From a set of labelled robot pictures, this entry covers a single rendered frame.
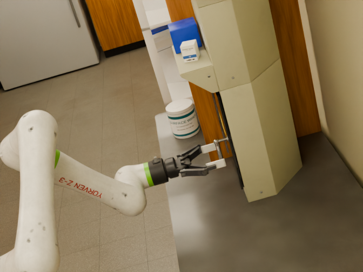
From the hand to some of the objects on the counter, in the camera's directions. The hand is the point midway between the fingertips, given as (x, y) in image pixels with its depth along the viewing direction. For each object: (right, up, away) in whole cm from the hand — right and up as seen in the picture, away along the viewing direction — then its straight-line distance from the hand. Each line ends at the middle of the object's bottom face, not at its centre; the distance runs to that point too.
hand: (219, 154), depth 230 cm
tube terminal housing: (+22, -8, +18) cm, 29 cm away
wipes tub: (-11, +8, +68) cm, 70 cm away
